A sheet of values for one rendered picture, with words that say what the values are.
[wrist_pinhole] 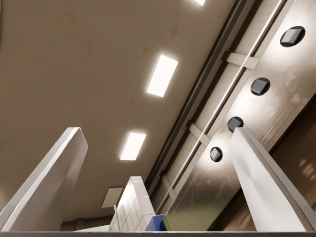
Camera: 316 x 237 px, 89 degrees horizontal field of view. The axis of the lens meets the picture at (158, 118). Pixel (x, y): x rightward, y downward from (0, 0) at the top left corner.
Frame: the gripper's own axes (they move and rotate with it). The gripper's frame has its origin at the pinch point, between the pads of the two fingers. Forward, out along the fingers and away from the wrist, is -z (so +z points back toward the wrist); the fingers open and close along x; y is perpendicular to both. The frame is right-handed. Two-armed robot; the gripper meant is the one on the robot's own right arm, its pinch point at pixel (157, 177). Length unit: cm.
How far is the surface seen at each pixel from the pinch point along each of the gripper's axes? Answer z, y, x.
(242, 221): -15, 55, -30
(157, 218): -31, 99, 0
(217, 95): -480, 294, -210
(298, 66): -43, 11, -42
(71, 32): -406, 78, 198
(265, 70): -49, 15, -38
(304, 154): -24, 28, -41
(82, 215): -260, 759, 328
